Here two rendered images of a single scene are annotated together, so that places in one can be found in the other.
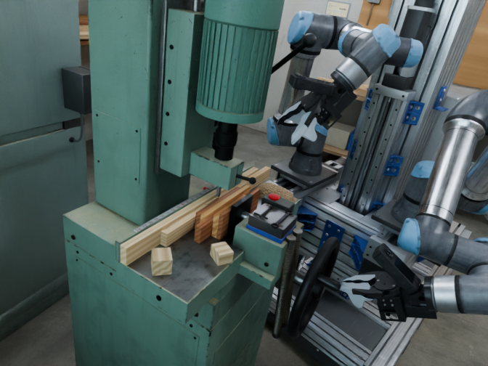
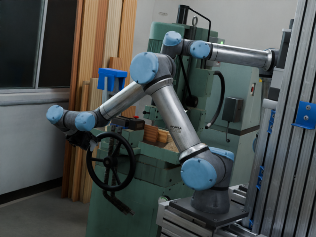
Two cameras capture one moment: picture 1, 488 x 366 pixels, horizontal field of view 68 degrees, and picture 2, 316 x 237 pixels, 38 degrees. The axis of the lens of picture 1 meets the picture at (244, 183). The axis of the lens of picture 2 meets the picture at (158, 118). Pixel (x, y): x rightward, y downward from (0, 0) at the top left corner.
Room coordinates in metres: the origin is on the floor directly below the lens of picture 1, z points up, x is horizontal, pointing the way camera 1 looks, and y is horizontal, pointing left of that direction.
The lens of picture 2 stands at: (1.08, -2.37, 1.40)
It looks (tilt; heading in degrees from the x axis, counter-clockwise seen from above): 9 degrees down; 93
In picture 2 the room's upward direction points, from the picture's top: 9 degrees clockwise
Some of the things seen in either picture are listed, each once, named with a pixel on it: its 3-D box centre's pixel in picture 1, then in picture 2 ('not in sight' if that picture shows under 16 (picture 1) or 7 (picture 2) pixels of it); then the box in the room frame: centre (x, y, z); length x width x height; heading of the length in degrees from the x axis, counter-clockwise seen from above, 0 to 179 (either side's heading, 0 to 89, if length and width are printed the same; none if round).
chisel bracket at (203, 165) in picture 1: (216, 169); (156, 114); (0.93, 0.08, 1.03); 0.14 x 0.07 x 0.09; 63
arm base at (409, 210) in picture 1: (415, 207); (211, 194); (1.23, -0.65, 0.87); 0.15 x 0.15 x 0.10
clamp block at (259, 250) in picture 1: (268, 238); (124, 136); (0.80, -0.09, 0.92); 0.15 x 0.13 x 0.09; 153
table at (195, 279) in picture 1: (238, 239); (132, 142); (0.83, -0.01, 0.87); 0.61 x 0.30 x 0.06; 153
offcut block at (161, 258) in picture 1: (161, 261); not in sight; (0.63, 0.15, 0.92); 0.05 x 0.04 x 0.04; 21
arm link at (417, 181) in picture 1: (429, 180); (216, 165); (1.23, -0.66, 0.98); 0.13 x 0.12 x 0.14; 66
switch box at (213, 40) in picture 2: not in sight; (214, 51); (1.19, 0.29, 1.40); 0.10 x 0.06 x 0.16; 63
